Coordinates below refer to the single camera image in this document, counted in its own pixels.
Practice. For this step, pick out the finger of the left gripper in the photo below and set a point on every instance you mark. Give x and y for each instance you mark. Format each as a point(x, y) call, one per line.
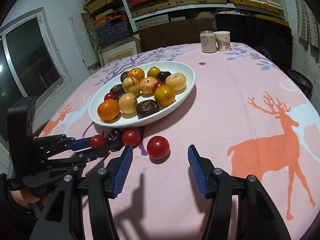
point(79, 158)
point(55, 144)

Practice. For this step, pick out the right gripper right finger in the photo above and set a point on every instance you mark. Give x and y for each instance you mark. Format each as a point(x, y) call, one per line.
point(258, 217)

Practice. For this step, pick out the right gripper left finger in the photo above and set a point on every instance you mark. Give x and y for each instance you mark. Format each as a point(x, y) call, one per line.
point(62, 216)

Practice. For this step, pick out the red cherry tomato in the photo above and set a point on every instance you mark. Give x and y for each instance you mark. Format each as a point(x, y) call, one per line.
point(132, 137)
point(109, 95)
point(158, 84)
point(158, 147)
point(97, 140)

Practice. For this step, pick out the dark purple plum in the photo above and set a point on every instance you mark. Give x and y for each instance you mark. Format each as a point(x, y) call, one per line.
point(163, 75)
point(114, 139)

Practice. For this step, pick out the large orange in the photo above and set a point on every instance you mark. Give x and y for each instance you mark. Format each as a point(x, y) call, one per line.
point(108, 110)

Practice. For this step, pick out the dark brown mangosteen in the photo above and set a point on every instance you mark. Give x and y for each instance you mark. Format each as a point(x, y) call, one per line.
point(117, 89)
point(147, 108)
point(123, 76)
point(119, 95)

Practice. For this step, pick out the small tan longan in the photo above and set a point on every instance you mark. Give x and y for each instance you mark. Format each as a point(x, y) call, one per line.
point(134, 90)

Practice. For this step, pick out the striped yellow pepino melon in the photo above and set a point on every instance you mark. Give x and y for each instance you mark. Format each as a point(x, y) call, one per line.
point(129, 82)

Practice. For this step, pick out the pale yellow apple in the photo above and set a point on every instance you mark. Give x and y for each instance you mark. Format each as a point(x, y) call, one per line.
point(147, 84)
point(177, 81)

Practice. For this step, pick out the left hand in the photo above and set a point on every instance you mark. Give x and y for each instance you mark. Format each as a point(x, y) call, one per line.
point(24, 198)

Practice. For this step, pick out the left window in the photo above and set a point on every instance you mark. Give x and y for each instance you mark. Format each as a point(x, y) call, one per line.
point(30, 63)

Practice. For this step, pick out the pink deer tablecloth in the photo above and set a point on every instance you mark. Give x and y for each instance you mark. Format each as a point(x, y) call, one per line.
point(244, 114)

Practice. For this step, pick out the framed picture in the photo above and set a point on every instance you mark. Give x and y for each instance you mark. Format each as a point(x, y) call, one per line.
point(127, 47)

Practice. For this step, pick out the black round stool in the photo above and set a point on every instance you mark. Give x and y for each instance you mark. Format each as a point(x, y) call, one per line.
point(302, 82)

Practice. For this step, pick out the dark wooden board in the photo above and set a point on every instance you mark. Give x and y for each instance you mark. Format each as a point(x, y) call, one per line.
point(174, 33)

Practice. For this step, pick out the metal storage shelf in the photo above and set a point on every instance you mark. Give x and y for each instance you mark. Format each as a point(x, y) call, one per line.
point(200, 0)

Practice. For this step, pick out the pink beverage can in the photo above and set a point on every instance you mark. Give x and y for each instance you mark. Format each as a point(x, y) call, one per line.
point(208, 41)

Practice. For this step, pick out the white paper cup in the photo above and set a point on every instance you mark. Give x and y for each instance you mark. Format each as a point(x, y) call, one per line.
point(223, 40)

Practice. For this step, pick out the beige hanging curtain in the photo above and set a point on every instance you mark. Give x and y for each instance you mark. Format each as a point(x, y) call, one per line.
point(308, 26)

